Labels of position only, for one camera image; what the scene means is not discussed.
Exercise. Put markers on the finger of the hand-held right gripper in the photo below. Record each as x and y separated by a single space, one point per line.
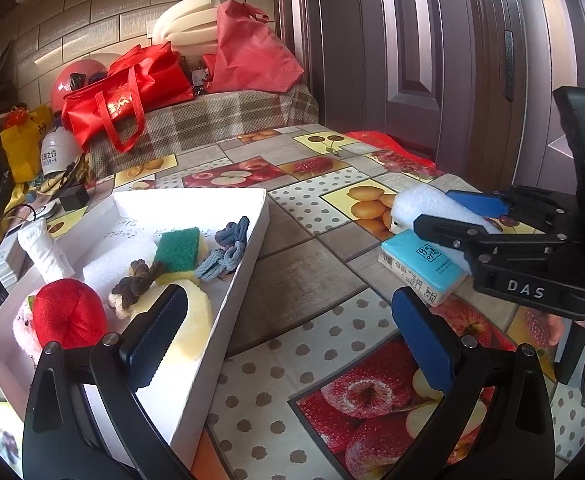
477 202
452 232

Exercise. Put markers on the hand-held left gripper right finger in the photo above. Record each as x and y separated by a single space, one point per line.
420 340

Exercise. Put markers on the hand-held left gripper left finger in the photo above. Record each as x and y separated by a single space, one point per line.
155 340

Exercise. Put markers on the white foam wrap roll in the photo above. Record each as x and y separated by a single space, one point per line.
422 205

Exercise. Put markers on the teal tissue pack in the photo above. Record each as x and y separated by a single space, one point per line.
417 265

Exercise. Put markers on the pale yellow sponge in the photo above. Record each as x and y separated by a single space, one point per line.
200 320

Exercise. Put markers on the white cardboard box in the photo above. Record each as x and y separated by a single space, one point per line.
182 400

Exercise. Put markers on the white foam sheet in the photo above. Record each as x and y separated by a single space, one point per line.
112 265

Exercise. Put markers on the red plush toy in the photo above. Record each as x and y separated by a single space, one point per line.
70 312

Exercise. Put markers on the green and yellow scouring sponge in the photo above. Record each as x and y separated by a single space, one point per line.
177 252

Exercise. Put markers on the pink plush toy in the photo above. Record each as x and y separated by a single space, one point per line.
25 332

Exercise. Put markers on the red cloth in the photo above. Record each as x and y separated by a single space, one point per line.
397 152

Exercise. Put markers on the black power adapter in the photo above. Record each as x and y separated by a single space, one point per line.
74 198

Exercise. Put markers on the white power adapter box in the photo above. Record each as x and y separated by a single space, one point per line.
7 260

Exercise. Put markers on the brown door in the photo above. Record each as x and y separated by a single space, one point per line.
397 50

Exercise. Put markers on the white helmet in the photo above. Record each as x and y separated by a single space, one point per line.
57 152

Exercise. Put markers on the plaid blanket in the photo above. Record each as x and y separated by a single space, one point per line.
212 120

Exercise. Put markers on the yellow shopping bag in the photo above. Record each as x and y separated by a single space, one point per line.
20 150

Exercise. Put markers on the red tote bag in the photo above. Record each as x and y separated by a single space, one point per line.
137 90

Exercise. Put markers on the red non-woven bag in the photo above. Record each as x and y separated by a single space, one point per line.
252 55

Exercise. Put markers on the red helmet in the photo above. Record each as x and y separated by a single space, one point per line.
72 80

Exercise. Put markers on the white foam rolls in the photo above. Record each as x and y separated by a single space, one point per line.
182 22

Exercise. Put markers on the white wall switch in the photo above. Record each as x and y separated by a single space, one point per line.
150 29

